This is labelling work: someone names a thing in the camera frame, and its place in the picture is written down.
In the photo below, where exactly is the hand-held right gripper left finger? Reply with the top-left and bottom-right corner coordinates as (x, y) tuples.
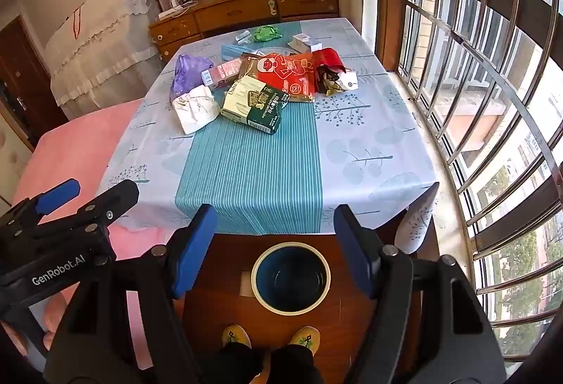
(44, 204), (218, 384)

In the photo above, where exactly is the brown wooden door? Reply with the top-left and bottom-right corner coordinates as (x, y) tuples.
(0, 15), (69, 147)

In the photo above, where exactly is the orange and gold foil packet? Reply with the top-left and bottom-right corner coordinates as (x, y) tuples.
(240, 51), (318, 103)

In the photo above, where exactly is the cloth covered cabinet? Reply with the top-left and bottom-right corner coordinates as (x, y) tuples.
(44, 0), (165, 108)

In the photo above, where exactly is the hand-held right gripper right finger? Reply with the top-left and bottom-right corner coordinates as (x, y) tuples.
(333, 205), (506, 384)

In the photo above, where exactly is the purple plastic bag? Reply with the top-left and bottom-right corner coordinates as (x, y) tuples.
(169, 54), (215, 103)

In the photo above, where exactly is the white sliding closet door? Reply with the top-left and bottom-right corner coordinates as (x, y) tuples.
(0, 103), (36, 204)

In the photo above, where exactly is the blue face mask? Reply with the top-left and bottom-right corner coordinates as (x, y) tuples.
(220, 42), (260, 59)

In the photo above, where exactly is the person's left yellow slipper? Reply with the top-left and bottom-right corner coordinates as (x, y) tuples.
(221, 325), (251, 350)

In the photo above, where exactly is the person's right leg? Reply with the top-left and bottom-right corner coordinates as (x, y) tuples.
(270, 344), (324, 384)

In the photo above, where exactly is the person's yellow slipper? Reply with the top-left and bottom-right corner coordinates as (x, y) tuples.
(288, 326), (321, 352)
(221, 325), (251, 350)

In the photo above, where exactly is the blue patterned tablecloth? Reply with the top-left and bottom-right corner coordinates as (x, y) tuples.
(94, 17), (441, 235)

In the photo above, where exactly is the round blue waste bin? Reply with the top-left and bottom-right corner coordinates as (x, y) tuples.
(252, 241), (331, 316)

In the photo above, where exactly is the green crumpled paper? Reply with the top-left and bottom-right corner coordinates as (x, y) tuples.
(252, 25), (282, 43)

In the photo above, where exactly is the pink juice carton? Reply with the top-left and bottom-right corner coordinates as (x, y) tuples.
(201, 58), (247, 87)

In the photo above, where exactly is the black and gold wrapper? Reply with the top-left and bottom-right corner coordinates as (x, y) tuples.
(317, 65), (358, 97)

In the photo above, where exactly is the wooden drawer desk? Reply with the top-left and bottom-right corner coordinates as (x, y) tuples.
(148, 0), (340, 62)

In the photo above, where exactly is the person's right yellow slipper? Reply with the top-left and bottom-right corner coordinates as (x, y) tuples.
(288, 326), (321, 352)

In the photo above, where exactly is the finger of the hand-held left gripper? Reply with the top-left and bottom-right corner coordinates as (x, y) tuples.
(0, 179), (82, 231)
(66, 179), (140, 235)

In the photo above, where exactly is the red foil bag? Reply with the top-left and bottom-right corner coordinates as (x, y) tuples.
(311, 47), (346, 75)

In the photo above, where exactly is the white paper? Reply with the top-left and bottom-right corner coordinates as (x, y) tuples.
(171, 85), (221, 135)

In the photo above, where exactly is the green and white carton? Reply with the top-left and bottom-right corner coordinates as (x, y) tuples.
(220, 75), (291, 135)

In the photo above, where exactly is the window with metal bars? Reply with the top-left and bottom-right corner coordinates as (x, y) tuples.
(396, 0), (563, 363)

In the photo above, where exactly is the person's leg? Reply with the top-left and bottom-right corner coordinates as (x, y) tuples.
(215, 342), (271, 384)
(270, 344), (324, 384)

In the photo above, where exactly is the white and purple small box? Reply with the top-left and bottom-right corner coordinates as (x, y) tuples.
(288, 33), (324, 55)

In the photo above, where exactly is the pink bed blanket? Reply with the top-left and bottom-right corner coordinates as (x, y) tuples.
(13, 98), (207, 371)

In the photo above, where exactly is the person's left leg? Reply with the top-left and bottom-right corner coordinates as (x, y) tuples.
(215, 342), (271, 384)

